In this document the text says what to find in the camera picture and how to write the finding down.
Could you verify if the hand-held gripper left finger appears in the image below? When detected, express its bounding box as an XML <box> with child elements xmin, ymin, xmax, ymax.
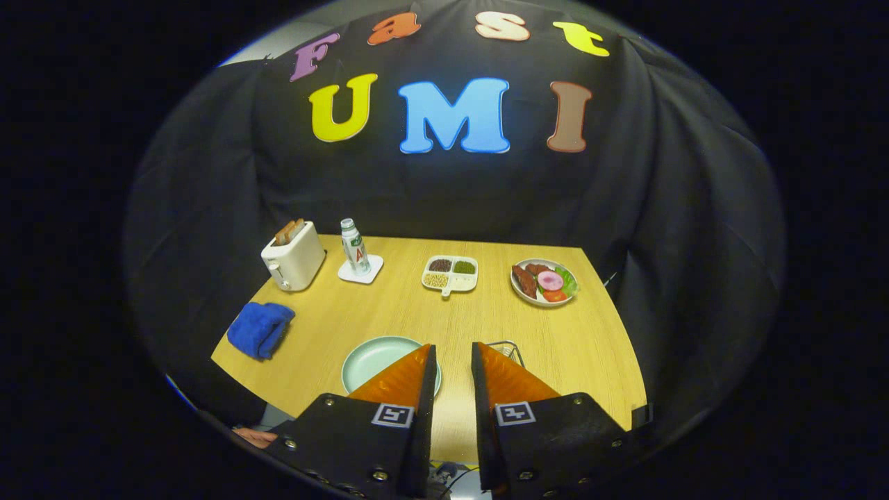
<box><xmin>267</xmin><ymin>343</ymin><xmax>438</xmax><ymax>500</ymax></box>

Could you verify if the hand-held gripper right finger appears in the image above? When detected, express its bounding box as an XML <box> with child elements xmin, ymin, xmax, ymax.
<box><xmin>471</xmin><ymin>341</ymin><xmax>634</xmax><ymax>500</ymax></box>

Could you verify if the pale green round plate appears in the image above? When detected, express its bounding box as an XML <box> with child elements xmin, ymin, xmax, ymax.
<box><xmin>341</xmin><ymin>336</ymin><xmax>443</xmax><ymax>397</ymax></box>

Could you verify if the white oval food plate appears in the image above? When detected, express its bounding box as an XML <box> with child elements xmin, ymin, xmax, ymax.
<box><xmin>510</xmin><ymin>258</ymin><xmax>580</xmax><ymax>308</ymax></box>

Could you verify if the white divided dish with beans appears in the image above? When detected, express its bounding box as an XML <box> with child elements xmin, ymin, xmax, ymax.
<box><xmin>421</xmin><ymin>255</ymin><xmax>479</xmax><ymax>298</ymax></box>

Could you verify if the white square coaster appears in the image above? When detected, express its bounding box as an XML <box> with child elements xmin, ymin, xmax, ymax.
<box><xmin>338</xmin><ymin>254</ymin><xmax>385</xmax><ymax>285</ymax></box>

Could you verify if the white milk bottle green label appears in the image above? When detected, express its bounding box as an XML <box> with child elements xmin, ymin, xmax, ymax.
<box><xmin>340</xmin><ymin>218</ymin><xmax>372</xmax><ymax>276</ymax></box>

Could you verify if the blue folded towel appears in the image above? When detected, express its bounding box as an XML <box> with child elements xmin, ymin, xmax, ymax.
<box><xmin>226</xmin><ymin>302</ymin><xmax>297</xmax><ymax>361</ymax></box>

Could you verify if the white toaster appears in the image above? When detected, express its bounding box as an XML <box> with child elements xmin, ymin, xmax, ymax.
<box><xmin>260</xmin><ymin>220</ymin><xmax>327</xmax><ymax>292</ymax></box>

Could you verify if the metal wire basket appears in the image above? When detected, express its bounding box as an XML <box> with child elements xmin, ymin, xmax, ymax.
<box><xmin>486</xmin><ymin>340</ymin><xmax>526</xmax><ymax>367</ymax></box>

